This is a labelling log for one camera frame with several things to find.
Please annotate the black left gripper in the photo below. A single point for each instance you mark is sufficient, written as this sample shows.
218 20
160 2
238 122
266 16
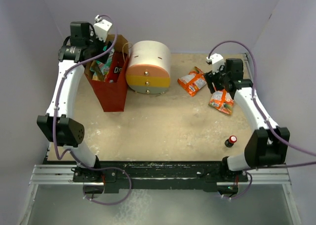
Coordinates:
103 57

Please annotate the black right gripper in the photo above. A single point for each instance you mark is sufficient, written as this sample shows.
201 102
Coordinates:
212 78

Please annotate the teal candy pouch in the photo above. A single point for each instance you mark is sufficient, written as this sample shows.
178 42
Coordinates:
104 67

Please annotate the red Doritos chip bag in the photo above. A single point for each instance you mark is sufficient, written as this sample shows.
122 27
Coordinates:
115 68

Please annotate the orange white snack bag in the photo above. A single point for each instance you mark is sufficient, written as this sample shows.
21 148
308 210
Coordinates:
193 82

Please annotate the gold foil snack bag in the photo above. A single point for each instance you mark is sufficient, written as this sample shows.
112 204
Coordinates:
97 73

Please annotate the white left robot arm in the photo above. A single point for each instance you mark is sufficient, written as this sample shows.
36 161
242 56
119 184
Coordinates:
84 44

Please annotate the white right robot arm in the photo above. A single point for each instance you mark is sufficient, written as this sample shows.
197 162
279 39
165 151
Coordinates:
267 144

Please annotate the red brown paper bag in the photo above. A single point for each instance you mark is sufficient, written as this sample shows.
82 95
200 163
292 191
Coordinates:
112 96

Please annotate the white round drawer cabinet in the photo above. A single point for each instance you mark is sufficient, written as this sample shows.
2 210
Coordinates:
149 67

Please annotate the red emergency stop button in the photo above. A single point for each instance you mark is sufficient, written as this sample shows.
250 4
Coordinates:
230 141

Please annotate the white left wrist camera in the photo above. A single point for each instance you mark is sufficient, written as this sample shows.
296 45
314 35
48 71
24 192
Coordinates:
101 28

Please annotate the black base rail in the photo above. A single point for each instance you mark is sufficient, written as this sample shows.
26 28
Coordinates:
169 175

